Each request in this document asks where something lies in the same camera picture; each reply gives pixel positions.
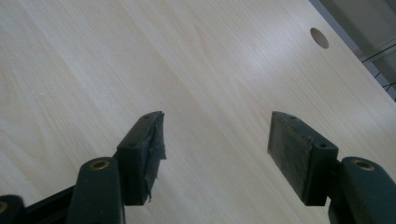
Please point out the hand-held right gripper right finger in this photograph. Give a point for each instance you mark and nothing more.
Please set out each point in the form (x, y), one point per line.
(306, 161)

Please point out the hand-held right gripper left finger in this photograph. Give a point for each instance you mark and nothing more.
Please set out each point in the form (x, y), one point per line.
(137, 161)

